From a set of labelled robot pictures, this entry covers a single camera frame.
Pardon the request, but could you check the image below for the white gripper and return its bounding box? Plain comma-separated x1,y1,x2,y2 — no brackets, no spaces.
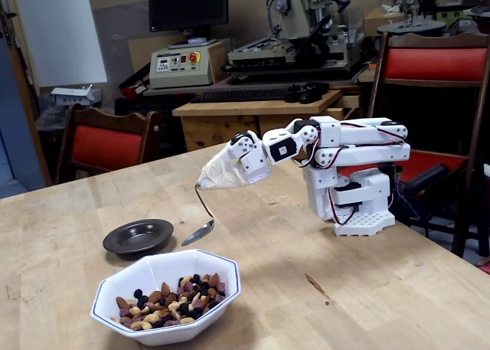
225,131,273,185

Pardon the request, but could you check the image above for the bent metal spoon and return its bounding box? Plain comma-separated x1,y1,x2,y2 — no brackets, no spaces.
181,182,216,247

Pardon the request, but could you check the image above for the white robot arm with base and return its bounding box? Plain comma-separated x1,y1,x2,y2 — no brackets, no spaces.
262,116,411,237

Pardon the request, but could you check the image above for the wooden workbench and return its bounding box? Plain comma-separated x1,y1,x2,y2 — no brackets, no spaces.
171,89,345,152

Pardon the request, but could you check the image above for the beige masking tape wrap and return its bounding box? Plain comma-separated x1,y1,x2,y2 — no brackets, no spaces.
195,147,246,192

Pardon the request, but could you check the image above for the black keyboard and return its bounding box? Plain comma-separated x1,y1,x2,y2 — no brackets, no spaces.
190,88,294,104

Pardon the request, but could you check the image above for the black computer mouse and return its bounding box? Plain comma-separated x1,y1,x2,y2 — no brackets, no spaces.
286,82,330,105

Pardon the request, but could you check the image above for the beige control box red button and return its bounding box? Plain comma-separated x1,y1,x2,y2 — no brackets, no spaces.
149,39,227,90

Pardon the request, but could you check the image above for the small wooden red-cushion chair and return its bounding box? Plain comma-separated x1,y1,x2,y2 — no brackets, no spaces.
53,103,164,185

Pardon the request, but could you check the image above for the dark brown saucer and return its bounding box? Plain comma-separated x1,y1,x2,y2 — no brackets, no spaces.
102,218,176,256

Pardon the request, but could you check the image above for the beige milling machine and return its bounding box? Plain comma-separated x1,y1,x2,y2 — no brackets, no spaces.
224,0,368,85

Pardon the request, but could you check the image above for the white octagonal bowl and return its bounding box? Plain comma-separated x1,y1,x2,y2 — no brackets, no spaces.
90,248,242,347

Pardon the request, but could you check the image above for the black computer monitor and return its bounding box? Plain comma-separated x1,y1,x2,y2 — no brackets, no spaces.
148,0,230,49

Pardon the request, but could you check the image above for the brown cardboard sheet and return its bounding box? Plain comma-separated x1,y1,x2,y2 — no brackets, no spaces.
87,0,151,87

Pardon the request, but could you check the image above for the mixed nuts and dried fruit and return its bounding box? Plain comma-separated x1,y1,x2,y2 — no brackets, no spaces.
109,273,227,332

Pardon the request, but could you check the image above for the white small box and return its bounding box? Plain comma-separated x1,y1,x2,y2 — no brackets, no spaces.
51,84,103,108

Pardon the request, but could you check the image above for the brown cardboard box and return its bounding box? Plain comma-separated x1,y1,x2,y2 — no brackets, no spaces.
362,7,407,37

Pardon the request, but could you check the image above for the black round disc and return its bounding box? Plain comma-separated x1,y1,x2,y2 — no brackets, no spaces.
377,18,448,35

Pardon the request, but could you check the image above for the large wooden red-cushion chair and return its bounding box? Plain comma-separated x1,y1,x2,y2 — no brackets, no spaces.
361,31,490,259

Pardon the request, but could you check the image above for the white board panel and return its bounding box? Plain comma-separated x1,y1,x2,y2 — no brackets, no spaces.
13,0,108,89

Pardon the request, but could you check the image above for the black cylinder handle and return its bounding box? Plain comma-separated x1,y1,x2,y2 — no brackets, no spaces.
405,163,449,198

